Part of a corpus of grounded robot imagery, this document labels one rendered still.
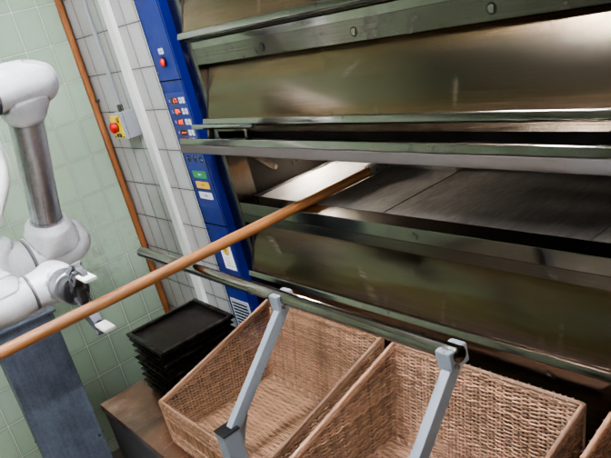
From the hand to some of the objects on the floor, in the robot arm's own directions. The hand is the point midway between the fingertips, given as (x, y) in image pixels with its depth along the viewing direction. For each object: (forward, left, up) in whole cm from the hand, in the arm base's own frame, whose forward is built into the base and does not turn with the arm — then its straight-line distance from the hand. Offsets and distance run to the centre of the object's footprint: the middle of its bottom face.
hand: (99, 303), depth 167 cm
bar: (+29, +16, -119) cm, 124 cm away
